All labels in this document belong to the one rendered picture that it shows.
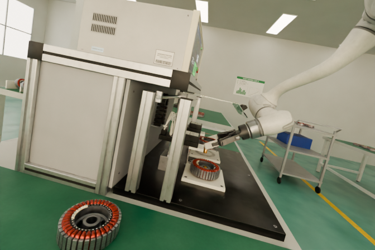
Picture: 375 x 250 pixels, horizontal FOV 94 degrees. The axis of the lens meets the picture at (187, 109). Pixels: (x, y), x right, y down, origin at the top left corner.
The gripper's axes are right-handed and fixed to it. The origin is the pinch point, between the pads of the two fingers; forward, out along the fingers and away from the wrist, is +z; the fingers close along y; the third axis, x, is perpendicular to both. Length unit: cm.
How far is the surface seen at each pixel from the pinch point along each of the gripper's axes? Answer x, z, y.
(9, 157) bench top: 24, 58, -42
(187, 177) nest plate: -2.0, 7.7, -30.5
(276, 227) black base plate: -16.2, -14.0, -42.3
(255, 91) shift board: -9, -151, 510
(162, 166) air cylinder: 3.4, 15.9, -28.3
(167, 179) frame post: 4.8, 9.2, -44.8
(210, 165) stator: -3.5, 0.2, -21.7
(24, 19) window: 451, 486, 422
